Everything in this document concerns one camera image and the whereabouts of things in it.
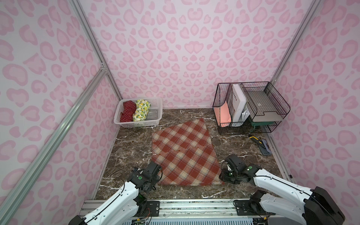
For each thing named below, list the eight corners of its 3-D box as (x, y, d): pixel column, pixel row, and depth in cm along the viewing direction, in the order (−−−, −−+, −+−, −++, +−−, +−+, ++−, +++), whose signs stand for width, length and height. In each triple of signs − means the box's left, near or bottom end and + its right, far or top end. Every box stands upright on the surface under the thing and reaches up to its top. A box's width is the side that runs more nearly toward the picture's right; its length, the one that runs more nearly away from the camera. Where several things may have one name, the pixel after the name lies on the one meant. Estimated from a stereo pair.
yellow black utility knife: (264, 157, 94) (268, 154, 90) (250, 138, 103) (252, 134, 99) (270, 154, 95) (274, 151, 91) (255, 136, 104) (258, 132, 100)
